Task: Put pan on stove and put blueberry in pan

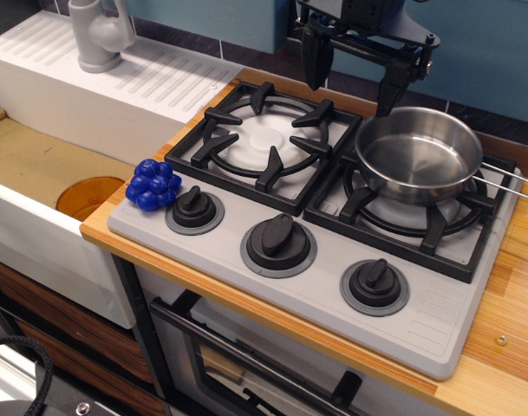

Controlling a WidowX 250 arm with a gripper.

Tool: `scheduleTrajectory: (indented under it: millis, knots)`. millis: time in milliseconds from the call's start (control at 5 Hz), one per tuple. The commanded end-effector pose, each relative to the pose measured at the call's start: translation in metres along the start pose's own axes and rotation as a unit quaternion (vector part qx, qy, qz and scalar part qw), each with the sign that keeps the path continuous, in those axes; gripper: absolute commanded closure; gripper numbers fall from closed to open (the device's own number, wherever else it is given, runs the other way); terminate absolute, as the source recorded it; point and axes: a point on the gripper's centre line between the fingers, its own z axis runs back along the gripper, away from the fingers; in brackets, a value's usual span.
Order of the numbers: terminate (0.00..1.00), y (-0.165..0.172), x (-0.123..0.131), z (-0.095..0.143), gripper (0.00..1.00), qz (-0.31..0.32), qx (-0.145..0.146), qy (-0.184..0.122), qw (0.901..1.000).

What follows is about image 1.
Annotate black right stove knob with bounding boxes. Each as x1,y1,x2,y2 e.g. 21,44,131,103
340,258,410,317

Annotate stainless steel pan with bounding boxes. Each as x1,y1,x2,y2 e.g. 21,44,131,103
354,107,528,206

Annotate black left stove knob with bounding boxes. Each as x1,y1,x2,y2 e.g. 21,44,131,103
165,185,225,236

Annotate white toy sink unit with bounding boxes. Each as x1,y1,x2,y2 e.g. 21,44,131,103
0,11,241,328

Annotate wooden drawer front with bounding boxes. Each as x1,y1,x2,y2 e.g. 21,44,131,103
0,255,169,416

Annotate black burner grate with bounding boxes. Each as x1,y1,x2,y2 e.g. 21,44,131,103
303,148,516,283
165,81,362,216

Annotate black left burner grate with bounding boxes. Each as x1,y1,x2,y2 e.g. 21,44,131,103
165,81,362,216

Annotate black braided cable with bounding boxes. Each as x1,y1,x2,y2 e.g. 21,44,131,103
0,335,55,416

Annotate oven door with handle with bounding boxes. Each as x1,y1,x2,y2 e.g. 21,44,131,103
148,290,443,415

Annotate orange plastic bowl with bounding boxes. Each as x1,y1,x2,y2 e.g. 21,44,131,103
55,176,124,221

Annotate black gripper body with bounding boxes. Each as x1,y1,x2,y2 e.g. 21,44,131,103
297,1,440,81

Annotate grey toy faucet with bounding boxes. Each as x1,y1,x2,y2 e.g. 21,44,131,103
68,0,135,74

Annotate blue toy blueberry cluster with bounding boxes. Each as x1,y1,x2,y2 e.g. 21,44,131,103
125,159,182,212

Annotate black right burner grate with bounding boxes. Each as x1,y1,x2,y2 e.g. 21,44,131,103
303,148,516,283

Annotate black stove knob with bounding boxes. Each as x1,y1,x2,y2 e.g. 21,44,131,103
240,213,317,279
165,185,225,236
340,258,410,317

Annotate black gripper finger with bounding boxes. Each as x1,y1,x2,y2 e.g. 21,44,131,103
301,25,334,90
375,59,420,118

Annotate black middle stove knob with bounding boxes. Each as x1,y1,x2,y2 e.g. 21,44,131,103
240,213,317,279

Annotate grey toy stove top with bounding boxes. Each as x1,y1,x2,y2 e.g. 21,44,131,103
106,81,525,381

